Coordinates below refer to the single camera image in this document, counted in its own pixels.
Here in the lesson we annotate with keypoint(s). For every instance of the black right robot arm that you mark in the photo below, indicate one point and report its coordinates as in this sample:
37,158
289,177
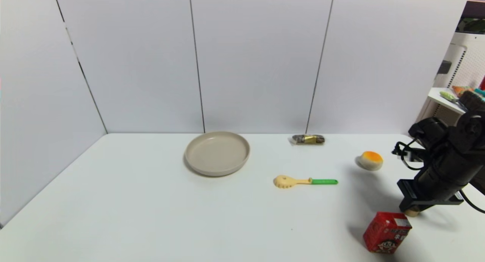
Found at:
471,140

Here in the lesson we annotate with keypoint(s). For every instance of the clear wrapped snack packet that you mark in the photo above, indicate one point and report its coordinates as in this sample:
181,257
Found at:
308,139

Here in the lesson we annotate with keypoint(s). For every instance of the green toy vegetable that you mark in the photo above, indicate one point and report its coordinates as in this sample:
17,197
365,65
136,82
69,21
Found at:
448,96

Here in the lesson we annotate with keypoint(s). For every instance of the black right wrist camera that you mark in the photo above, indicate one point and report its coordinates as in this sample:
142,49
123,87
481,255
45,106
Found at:
428,133

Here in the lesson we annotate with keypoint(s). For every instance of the small round tan cookie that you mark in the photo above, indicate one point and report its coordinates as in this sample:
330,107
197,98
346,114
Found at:
413,213

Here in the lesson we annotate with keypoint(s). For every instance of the orange toy food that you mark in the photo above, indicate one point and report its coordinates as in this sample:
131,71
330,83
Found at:
460,90

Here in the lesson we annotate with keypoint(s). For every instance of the beige round plate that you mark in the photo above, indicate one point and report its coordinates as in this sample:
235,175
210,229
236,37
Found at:
217,154

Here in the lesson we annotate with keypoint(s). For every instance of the white bun with orange top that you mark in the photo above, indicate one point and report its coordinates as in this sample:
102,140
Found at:
370,161

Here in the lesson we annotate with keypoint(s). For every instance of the white side table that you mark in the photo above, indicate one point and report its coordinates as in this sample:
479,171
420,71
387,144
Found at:
441,98

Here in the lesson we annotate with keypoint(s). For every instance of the teal toy item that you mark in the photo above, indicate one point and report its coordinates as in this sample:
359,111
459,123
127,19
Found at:
480,92

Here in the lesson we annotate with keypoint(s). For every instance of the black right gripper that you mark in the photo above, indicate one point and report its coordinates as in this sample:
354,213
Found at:
424,200

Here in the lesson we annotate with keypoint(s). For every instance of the red milk carton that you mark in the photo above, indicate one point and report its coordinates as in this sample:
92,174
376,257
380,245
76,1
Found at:
386,233

